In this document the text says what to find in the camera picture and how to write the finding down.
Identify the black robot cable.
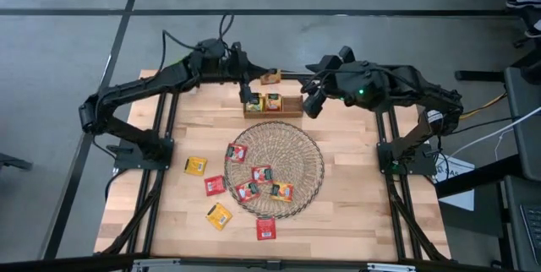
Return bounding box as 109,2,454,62
300,68,339,98
158,13,236,74

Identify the white paper sign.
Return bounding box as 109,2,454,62
434,153,478,212

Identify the tan gold tea packet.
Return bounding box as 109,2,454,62
183,156,208,177

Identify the black power cable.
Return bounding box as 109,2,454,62
90,134,128,204
439,115,515,138

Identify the black computer keyboard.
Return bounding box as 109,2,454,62
519,203,541,263

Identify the black desk support bar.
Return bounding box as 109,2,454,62
434,153,523,199

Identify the office chair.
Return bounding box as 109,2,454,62
518,46,541,85

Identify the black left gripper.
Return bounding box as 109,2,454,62
219,42,279,84

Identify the red orange foil tea packet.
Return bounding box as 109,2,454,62
269,181,295,204

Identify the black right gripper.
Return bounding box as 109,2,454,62
304,54,352,95

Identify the dark metal floor foot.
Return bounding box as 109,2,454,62
0,152,34,171

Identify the black cable bundle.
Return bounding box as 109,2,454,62
102,169,167,257
386,177,450,263

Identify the red silver foil tea packet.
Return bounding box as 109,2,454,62
250,165,274,185

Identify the black rig crossbar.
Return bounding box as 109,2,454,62
0,253,541,272

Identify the white cable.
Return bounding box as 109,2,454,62
447,106,541,160

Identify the long red tea packet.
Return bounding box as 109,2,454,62
204,174,227,198

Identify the yellow barcode tea packet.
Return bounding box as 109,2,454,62
205,202,234,231

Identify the black rig post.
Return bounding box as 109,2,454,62
455,70,507,83

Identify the dark red foil tea packet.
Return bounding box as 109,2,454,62
234,180,262,204

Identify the small red tea packet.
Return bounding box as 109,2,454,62
224,143,249,164

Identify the round woven straw placemat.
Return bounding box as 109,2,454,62
223,120,325,220

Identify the yellow power cord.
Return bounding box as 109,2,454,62
458,91,508,122

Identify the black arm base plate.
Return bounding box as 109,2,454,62
113,137,175,171
377,141,437,176

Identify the brown wooden box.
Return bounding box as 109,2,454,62
243,93,305,120

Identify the dark grey desk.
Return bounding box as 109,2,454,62
504,67,541,182
500,175,541,272

